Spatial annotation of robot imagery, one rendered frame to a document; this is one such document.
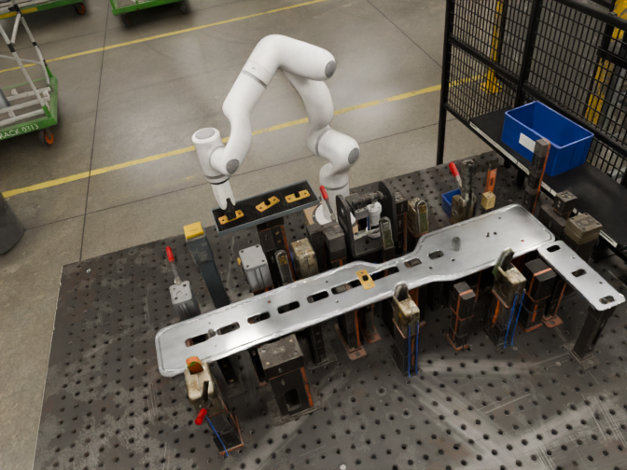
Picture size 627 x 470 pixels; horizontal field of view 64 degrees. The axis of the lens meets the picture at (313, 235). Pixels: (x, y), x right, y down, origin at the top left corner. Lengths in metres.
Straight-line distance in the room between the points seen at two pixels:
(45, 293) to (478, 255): 2.77
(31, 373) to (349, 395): 2.02
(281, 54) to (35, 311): 2.51
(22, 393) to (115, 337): 1.13
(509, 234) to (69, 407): 1.68
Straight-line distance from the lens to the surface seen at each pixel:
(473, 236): 1.84
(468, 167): 1.80
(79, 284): 2.48
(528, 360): 1.91
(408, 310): 1.54
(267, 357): 1.51
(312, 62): 1.65
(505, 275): 1.67
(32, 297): 3.70
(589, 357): 1.97
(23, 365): 3.35
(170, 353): 1.65
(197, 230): 1.75
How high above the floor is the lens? 2.27
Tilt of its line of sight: 43 degrees down
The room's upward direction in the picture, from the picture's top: 9 degrees counter-clockwise
